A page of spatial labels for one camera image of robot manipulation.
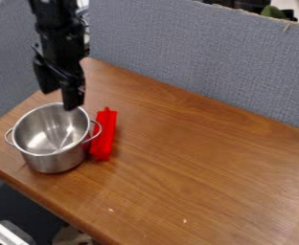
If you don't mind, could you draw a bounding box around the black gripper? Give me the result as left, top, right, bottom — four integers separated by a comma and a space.
33, 22, 87, 111

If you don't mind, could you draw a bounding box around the red plastic block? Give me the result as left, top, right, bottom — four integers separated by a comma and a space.
89, 107, 117, 161

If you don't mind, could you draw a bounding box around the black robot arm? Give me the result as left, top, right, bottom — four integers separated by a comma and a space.
28, 0, 87, 111

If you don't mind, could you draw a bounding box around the stainless steel pot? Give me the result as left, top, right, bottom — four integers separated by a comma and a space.
4, 102, 104, 174

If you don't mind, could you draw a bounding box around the green object behind partition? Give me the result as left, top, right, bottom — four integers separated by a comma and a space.
261, 5, 286, 19

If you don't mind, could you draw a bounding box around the grey fabric partition panel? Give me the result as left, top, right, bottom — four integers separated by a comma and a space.
89, 0, 299, 127

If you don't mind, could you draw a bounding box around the white grey equipment corner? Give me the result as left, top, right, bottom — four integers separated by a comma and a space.
0, 223, 36, 245

